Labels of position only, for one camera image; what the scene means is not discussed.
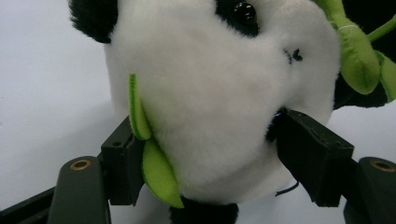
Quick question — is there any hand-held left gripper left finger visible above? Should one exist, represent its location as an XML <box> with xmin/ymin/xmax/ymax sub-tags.
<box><xmin>101</xmin><ymin>116</ymin><xmax>146</xmax><ymax>207</ymax></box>

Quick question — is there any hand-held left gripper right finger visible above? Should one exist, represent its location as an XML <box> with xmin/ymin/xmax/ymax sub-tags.
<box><xmin>275</xmin><ymin>108</ymin><xmax>355</xmax><ymax>208</ymax></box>

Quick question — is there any panda plush toy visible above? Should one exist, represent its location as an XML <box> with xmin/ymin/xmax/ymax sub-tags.
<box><xmin>68</xmin><ymin>0</ymin><xmax>396</xmax><ymax>224</ymax></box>

